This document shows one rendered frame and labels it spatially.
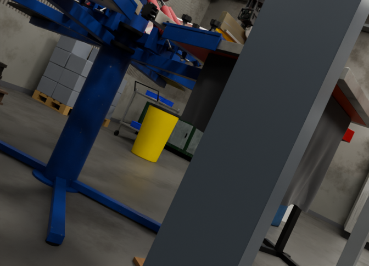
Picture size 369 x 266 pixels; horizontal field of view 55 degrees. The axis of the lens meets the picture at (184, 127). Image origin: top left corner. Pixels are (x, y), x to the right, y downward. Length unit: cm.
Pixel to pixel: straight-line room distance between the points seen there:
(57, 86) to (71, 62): 44
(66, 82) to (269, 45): 511
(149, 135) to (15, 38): 261
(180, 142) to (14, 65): 322
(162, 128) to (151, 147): 29
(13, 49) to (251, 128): 547
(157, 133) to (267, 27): 389
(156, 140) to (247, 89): 390
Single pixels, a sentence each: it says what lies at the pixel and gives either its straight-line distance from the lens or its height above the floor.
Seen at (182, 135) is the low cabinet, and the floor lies 41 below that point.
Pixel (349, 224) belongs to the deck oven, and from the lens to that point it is 678.
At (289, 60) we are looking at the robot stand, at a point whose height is 85.
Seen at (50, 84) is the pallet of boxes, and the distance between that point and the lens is 595.
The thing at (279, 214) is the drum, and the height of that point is 15.
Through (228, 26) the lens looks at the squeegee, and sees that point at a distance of 155.
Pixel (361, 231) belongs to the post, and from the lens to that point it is 118.
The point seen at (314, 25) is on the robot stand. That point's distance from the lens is 76.
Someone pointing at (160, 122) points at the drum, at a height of 53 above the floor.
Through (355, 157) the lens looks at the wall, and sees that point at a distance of 825.
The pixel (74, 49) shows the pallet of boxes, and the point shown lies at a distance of 589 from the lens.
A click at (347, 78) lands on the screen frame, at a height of 97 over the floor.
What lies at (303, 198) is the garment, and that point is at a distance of 152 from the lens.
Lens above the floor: 65
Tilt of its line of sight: 1 degrees down
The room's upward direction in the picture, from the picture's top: 25 degrees clockwise
